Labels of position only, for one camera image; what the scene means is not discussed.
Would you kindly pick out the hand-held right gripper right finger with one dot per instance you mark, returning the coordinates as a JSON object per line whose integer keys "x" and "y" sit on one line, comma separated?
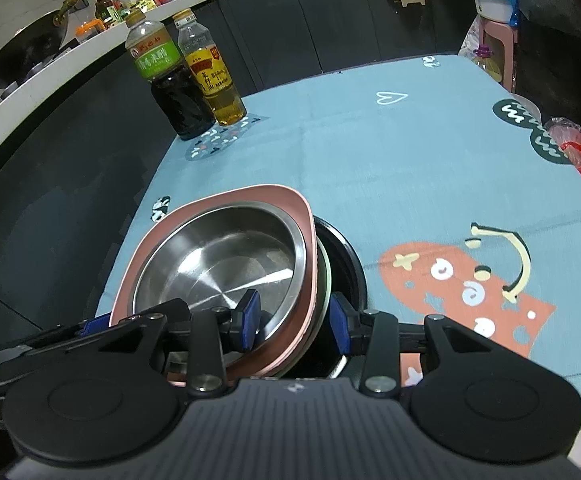
{"x": 341, "y": 325}

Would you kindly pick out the white round container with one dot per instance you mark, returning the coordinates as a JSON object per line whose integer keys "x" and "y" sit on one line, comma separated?
{"x": 526, "y": 107}

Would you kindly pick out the row of seasoning bottles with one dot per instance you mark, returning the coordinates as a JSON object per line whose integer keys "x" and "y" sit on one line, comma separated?
{"x": 130, "y": 10}

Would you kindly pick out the orange lid container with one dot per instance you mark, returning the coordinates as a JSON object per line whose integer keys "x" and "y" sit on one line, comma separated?
{"x": 89, "y": 32}

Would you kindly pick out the dark vinegar bottle green label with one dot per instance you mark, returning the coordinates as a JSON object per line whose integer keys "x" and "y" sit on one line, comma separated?
{"x": 180, "y": 105}

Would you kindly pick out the blue printed tablecloth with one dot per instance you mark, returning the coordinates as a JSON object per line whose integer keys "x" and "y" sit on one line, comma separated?
{"x": 370, "y": 160}

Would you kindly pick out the pink square bowl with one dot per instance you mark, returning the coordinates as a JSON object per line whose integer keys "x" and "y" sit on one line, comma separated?
{"x": 290, "y": 340}

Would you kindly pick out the pink plastic stool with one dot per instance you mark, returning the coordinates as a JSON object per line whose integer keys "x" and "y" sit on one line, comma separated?
{"x": 508, "y": 55}

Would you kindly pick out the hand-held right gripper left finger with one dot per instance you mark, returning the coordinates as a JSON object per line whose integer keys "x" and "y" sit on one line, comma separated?
{"x": 250, "y": 320}

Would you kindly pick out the yellow oil jug purple cap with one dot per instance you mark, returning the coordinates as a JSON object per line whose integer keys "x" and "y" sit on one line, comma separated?
{"x": 488, "y": 65}

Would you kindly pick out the white container with blue lid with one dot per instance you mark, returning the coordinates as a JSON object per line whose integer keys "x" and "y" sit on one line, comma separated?
{"x": 493, "y": 2}

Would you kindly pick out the yellow oil bottle red label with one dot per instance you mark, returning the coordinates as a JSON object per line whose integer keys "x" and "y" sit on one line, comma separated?
{"x": 220, "y": 95}

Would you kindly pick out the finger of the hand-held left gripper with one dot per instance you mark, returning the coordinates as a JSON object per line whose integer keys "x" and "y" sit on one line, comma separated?
{"x": 95, "y": 326}

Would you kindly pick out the stainless steel bowl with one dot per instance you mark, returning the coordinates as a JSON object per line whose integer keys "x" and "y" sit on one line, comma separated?
{"x": 210, "y": 260}

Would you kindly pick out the black storage rack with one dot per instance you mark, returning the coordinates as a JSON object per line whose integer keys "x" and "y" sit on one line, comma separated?
{"x": 560, "y": 50}

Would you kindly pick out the floral plastic bag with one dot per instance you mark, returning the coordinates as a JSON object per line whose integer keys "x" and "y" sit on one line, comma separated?
{"x": 469, "y": 40}

